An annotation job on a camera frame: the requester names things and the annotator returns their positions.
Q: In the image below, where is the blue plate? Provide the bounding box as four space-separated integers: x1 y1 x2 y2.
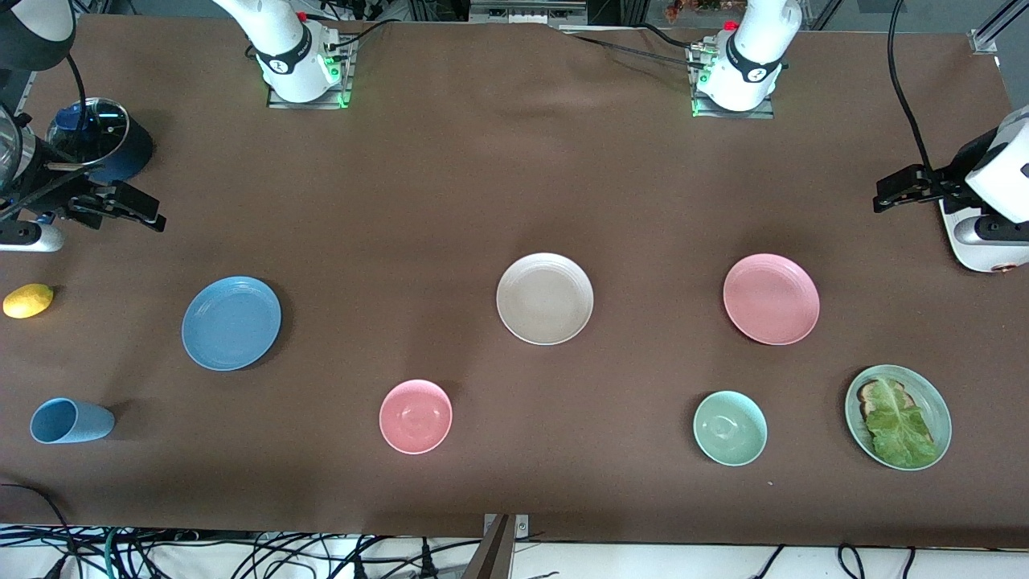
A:
181 276 283 372

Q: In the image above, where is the pink plate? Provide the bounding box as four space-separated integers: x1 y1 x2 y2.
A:
723 253 821 347

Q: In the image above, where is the dark blue pot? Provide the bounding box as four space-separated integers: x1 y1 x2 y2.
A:
47 96 155 184

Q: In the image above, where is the glass pot lid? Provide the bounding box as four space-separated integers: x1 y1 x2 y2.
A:
48 97 130 167

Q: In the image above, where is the white toaster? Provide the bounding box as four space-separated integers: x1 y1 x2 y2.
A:
939 197 1029 274

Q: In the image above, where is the yellow lemon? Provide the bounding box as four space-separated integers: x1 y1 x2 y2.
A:
2 284 55 320

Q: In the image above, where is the aluminium corner profile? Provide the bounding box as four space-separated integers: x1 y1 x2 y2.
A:
969 0 1029 55

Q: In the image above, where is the toasted bread slice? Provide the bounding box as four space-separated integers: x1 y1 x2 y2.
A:
857 380 938 447

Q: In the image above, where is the green plate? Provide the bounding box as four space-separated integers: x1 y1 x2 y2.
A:
844 364 953 472

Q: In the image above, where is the blue cup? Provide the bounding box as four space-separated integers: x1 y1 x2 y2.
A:
29 397 116 445

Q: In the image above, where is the green lettuce leaf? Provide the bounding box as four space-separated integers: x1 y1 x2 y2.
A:
863 378 940 470

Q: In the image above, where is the red orange flower bunch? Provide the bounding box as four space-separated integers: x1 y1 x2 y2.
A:
664 0 728 22

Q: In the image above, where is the green bowl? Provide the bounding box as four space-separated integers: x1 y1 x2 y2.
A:
693 390 769 467

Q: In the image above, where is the brown table cloth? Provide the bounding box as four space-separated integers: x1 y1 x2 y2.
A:
0 14 1029 549

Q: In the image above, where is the pink bowl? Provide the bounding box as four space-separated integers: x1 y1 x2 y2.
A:
379 379 453 456

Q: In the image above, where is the beige plate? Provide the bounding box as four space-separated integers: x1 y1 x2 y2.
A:
495 253 595 347

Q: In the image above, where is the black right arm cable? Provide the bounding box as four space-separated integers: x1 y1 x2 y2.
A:
0 52 109 226

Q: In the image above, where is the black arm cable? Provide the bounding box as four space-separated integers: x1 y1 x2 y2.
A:
887 0 940 176
0 52 109 226

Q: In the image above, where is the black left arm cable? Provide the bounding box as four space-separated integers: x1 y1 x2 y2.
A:
887 0 940 176

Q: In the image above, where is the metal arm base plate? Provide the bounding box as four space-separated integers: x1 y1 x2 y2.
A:
690 40 777 120
267 36 355 109

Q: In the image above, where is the black base cable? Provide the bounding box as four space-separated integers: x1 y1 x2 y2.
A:
563 31 712 72

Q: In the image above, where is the black curved floor cable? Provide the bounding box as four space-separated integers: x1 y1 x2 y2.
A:
0 482 75 557

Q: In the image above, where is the aluminium frame bar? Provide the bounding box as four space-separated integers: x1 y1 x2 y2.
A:
469 0 588 30

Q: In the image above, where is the dark slanted post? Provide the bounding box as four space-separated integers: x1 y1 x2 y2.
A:
462 515 515 579

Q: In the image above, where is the small metal bracket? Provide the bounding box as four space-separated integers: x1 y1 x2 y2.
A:
482 513 530 538

